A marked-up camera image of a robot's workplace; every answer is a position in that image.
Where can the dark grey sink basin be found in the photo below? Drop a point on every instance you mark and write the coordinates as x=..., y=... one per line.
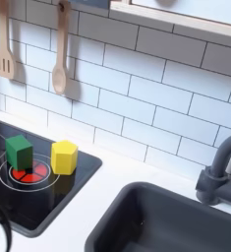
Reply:
x=172, y=223

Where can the slotted wooden spatula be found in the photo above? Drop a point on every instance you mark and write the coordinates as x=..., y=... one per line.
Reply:
x=5, y=62

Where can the dark grey tap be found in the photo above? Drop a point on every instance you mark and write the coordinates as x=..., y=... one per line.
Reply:
x=215, y=183

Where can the light wooden shelf frame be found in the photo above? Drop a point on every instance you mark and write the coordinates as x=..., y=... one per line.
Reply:
x=185, y=24

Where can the green toy block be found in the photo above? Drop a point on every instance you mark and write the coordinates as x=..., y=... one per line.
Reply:
x=19, y=152

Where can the black toy stove top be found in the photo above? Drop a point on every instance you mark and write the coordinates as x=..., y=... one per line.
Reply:
x=54, y=193

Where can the wooden spoon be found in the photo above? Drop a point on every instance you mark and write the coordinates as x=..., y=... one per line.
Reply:
x=59, y=75

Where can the yellow toy block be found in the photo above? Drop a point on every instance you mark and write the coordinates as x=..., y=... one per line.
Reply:
x=64, y=158

